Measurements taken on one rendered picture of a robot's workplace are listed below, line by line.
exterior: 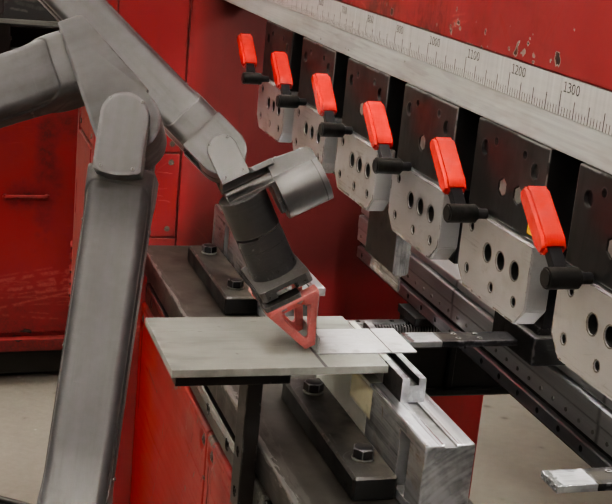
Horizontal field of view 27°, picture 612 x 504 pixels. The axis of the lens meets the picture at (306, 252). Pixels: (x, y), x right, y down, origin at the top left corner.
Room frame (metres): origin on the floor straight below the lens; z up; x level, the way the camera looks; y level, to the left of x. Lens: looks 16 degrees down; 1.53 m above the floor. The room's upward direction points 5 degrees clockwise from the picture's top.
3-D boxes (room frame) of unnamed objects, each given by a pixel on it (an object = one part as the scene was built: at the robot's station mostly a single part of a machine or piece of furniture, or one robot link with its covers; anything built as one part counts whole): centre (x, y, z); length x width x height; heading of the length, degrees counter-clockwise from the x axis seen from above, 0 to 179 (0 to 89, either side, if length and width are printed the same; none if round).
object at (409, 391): (1.47, -0.11, 0.99); 0.20 x 0.03 x 0.03; 18
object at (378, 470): (1.44, -0.06, 0.89); 0.30 x 0.05 x 0.03; 18
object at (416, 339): (1.54, -0.26, 1.01); 0.26 x 0.12 x 0.05; 108
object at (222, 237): (2.02, 0.07, 0.92); 0.50 x 0.06 x 0.10; 18
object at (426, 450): (1.45, -0.12, 0.92); 0.39 x 0.06 x 0.10; 18
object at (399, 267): (1.50, -0.10, 1.13); 0.10 x 0.02 x 0.10; 18
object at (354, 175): (1.52, -0.09, 1.26); 0.15 x 0.09 x 0.17; 18
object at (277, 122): (1.90, 0.03, 1.26); 0.15 x 0.09 x 0.17; 18
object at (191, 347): (1.45, 0.04, 1.00); 0.26 x 0.18 x 0.01; 108
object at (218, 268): (2.05, 0.14, 0.89); 0.30 x 0.05 x 0.03; 18
